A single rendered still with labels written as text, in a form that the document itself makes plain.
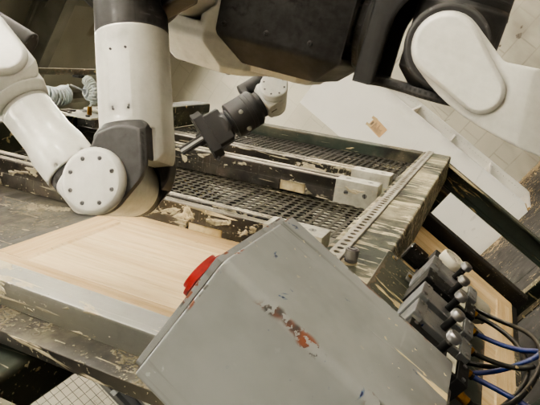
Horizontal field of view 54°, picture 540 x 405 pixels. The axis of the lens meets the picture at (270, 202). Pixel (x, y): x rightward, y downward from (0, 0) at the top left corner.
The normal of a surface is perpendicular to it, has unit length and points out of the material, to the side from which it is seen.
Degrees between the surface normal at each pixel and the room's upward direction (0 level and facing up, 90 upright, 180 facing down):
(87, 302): 60
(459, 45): 90
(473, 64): 90
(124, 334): 90
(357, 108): 90
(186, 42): 101
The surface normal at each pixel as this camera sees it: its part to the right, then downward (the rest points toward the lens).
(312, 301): 0.56, -0.72
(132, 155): -0.18, -0.04
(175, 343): -0.39, 0.21
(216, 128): 0.10, -0.08
